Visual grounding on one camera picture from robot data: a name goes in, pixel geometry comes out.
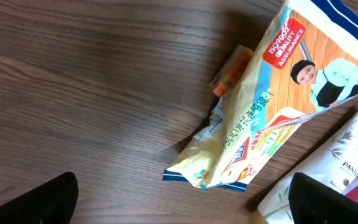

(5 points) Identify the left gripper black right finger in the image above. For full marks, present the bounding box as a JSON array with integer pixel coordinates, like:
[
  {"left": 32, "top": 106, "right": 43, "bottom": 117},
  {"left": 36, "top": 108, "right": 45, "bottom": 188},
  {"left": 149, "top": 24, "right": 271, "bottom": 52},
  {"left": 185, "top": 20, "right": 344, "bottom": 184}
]
[{"left": 288, "top": 172, "right": 358, "bottom": 224}]

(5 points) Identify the yellow wet wipes pack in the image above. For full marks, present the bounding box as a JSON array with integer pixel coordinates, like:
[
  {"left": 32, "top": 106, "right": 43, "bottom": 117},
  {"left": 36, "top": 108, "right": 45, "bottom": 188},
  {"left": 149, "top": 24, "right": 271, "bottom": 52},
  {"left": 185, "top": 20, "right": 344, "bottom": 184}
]
[{"left": 163, "top": 0, "right": 358, "bottom": 192}]

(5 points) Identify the white Pantene conditioner tube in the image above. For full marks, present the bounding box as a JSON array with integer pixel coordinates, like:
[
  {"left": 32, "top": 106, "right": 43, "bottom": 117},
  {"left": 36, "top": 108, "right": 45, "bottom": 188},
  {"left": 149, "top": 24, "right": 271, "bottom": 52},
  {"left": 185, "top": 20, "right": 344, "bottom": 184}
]
[{"left": 249, "top": 112, "right": 358, "bottom": 223}]

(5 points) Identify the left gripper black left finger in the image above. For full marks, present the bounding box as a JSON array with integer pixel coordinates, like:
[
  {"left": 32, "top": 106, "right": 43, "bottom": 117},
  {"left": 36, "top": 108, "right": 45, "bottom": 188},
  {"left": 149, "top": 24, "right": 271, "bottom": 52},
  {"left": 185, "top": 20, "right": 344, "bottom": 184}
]
[{"left": 0, "top": 172, "right": 79, "bottom": 224}]

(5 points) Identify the small orange snack packet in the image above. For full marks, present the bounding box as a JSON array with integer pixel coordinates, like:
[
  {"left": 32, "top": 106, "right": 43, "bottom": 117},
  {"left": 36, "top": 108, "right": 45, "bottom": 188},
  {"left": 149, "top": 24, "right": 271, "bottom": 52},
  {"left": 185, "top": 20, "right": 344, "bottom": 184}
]
[{"left": 209, "top": 45, "right": 254, "bottom": 97}]

